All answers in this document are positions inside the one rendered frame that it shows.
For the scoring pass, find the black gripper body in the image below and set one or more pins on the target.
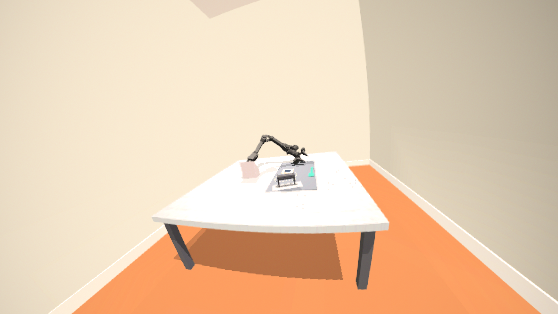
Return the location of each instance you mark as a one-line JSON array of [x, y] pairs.
[[297, 154]]

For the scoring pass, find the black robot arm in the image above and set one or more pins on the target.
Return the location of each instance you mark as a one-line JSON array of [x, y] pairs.
[[285, 147]]

